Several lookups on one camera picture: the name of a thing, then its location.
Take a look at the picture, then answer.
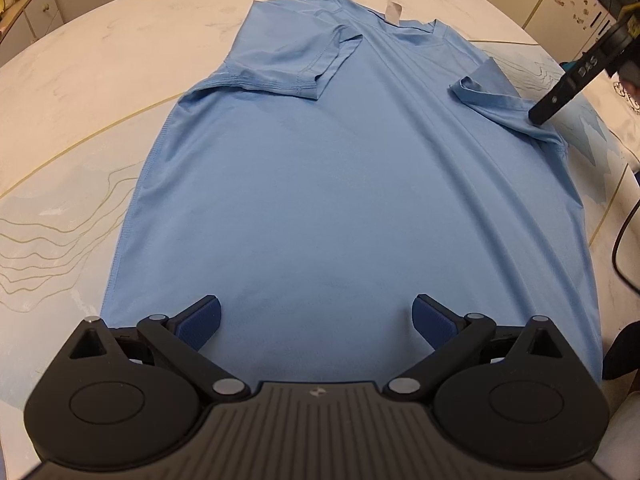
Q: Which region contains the light blue T-shirt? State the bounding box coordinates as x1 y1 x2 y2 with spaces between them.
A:
100 0 603 391

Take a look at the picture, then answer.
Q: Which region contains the low white sideboard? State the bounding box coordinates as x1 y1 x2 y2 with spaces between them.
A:
0 0 66 66

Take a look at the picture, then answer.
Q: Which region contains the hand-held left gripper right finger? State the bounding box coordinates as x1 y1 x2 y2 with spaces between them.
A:
384 294 573 403

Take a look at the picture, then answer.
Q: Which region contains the long white stickered cabinet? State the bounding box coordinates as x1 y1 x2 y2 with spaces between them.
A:
522 0 618 63

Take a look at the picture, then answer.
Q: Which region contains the black cable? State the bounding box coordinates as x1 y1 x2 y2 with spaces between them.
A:
612 200 640 291

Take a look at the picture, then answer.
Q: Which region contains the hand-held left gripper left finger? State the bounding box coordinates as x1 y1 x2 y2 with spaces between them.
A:
67 295 251 403

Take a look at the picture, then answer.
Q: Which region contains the dark cloth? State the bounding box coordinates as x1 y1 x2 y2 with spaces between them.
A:
602 320 640 383

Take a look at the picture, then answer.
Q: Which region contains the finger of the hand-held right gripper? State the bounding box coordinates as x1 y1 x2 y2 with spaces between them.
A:
529 22 628 127

